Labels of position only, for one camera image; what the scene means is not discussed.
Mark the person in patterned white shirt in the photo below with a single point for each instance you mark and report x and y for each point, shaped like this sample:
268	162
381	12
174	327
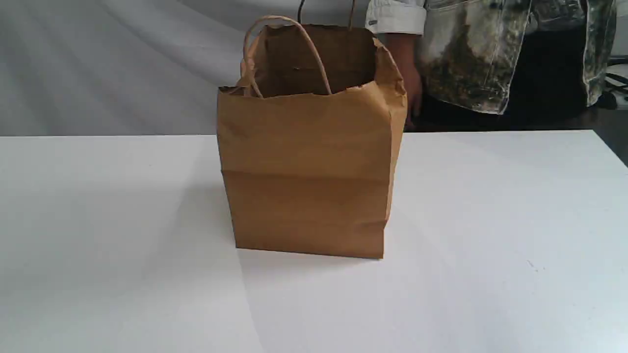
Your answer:
491	64

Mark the person's right hand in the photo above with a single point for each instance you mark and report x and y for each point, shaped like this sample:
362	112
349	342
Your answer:
413	86

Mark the brown paper bag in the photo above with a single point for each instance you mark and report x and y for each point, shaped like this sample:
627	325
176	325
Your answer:
309	138

